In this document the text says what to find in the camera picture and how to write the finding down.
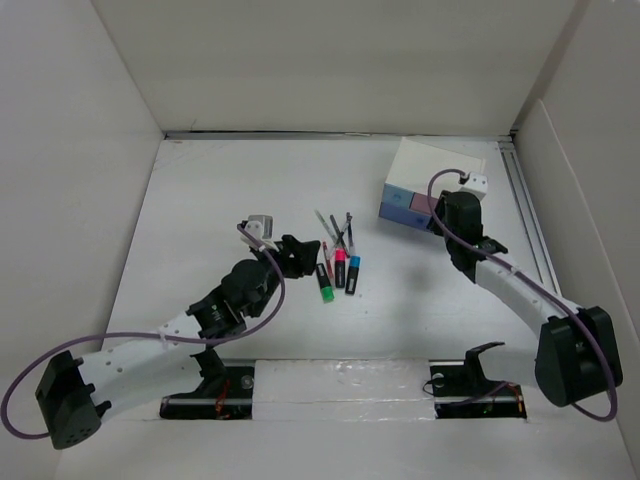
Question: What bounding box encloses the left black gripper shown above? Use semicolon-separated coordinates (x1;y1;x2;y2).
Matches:
247;235;317;319

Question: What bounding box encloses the pink drawer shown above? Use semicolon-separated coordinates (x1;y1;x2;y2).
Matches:
409;192;438;216

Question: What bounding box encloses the light blue drawer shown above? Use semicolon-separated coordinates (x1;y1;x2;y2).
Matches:
382;183;414;210

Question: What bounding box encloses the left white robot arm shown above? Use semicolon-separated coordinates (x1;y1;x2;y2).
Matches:
35;235;321;450

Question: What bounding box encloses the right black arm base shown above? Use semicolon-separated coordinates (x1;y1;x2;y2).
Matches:
422;341;527;420

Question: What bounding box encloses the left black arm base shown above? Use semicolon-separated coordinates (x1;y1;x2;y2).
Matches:
159;347;256;421

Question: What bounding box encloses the red pen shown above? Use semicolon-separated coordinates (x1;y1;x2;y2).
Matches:
322;241;334;284

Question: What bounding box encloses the green clear pen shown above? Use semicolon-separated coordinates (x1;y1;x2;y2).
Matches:
314;209;337;244

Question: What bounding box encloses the green highlighter marker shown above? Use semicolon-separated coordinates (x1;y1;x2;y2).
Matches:
315;263;334;303

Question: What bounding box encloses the pink highlighter marker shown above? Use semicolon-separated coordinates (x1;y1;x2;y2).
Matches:
334;248;346;289

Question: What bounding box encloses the purple blue drawer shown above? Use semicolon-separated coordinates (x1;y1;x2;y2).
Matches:
379;202;431;231

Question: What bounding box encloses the blue highlighter marker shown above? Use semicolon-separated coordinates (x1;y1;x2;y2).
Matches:
345;255;361;296

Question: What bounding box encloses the white drawer cabinet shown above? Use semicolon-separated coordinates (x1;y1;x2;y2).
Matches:
385;138;485;194

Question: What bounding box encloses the black gel pen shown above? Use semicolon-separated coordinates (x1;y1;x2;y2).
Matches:
346;211;356;256

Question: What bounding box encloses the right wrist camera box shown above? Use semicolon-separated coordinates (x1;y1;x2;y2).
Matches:
459;172;488;201

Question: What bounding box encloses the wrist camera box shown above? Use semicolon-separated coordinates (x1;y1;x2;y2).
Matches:
240;214;276;249
459;172;488;201

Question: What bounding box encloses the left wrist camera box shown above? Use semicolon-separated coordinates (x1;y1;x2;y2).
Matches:
240;214;276;249

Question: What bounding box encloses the right aluminium rail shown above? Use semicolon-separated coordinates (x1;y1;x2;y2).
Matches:
498;140;563;297

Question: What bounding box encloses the aluminium rail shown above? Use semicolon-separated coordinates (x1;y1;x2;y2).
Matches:
163;130;516;141
498;140;563;297

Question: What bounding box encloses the back aluminium rail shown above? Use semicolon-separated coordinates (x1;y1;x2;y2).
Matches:
163;130;516;141

